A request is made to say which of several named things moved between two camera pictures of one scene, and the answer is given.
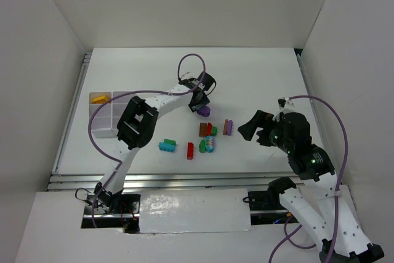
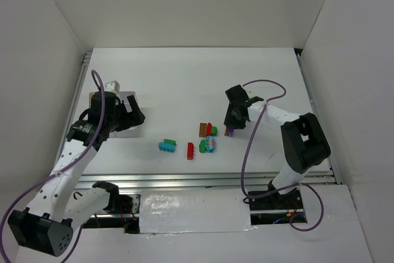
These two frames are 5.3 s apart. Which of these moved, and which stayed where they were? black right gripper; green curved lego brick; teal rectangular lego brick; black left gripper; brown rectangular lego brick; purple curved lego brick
Moved: black left gripper; black right gripper
Stayed: brown rectangular lego brick; green curved lego brick; purple curved lego brick; teal rectangular lego brick
